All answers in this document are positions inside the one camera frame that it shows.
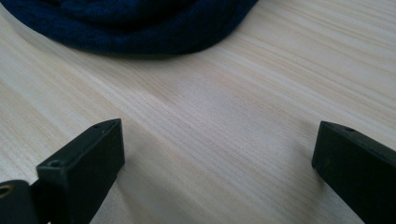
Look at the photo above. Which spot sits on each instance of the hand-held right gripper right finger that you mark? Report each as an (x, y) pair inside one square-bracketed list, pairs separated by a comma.
[(358, 168)]

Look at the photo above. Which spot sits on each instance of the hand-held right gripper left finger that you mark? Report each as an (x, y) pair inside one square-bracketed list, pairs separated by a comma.
[(84, 165)]

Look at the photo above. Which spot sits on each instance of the dark blue knitted cloth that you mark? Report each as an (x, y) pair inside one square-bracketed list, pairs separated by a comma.
[(130, 25)]

